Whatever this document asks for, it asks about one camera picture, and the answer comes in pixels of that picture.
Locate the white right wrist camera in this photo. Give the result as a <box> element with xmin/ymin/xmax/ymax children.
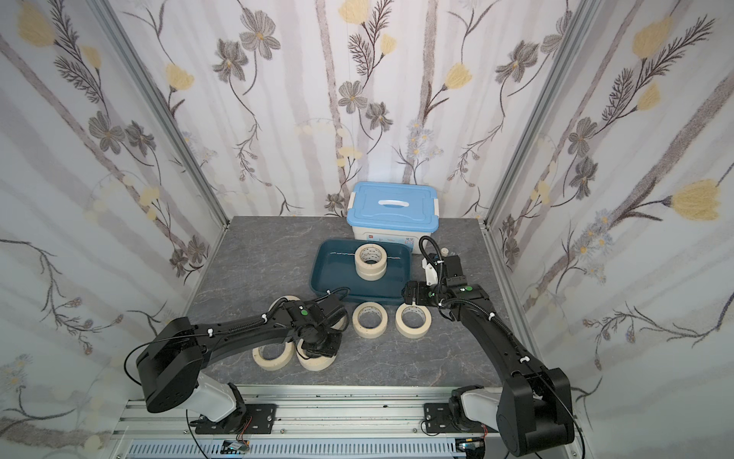
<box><xmin>422</xmin><ymin>258</ymin><xmax>440</xmax><ymax>286</ymax></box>

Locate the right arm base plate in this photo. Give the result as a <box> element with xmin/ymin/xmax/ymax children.
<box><xmin>421</xmin><ymin>403</ymin><xmax>459</xmax><ymax>436</ymax></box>

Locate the masking tape roll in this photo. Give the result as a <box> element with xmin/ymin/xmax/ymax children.
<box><xmin>296</xmin><ymin>340</ymin><xmax>336</xmax><ymax>372</ymax></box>
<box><xmin>332</xmin><ymin>313</ymin><xmax>349</xmax><ymax>332</ymax></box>
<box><xmin>252</xmin><ymin>342</ymin><xmax>296</xmax><ymax>371</ymax></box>
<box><xmin>355</xmin><ymin>244</ymin><xmax>388</xmax><ymax>281</ymax></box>
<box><xmin>268</xmin><ymin>295</ymin><xmax>300</xmax><ymax>314</ymax></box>
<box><xmin>352</xmin><ymin>302</ymin><xmax>388</xmax><ymax>340</ymax></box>
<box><xmin>396</xmin><ymin>304</ymin><xmax>432</xmax><ymax>340</ymax></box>

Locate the teal plastic tray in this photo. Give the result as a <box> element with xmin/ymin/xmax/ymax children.
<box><xmin>310</xmin><ymin>239</ymin><xmax>411</xmax><ymax>306</ymax></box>

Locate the aluminium frame rail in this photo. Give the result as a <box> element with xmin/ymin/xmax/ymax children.
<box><xmin>105</xmin><ymin>386</ymin><xmax>511</xmax><ymax>458</ymax></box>

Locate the small circuit board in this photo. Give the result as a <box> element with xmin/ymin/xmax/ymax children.
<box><xmin>220</xmin><ymin>440</ymin><xmax>250</xmax><ymax>455</ymax></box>

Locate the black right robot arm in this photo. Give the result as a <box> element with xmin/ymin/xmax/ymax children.
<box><xmin>403</xmin><ymin>235</ymin><xmax>584</xmax><ymax>457</ymax></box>

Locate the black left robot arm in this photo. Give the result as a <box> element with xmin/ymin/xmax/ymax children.
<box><xmin>135</xmin><ymin>287</ymin><xmax>350</xmax><ymax>431</ymax></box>

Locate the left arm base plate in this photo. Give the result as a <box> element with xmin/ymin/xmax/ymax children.
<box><xmin>189</xmin><ymin>404</ymin><xmax>278</xmax><ymax>435</ymax></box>

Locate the white box with blue lid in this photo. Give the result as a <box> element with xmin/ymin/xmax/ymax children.
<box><xmin>347</xmin><ymin>182</ymin><xmax>440</xmax><ymax>254</ymax></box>

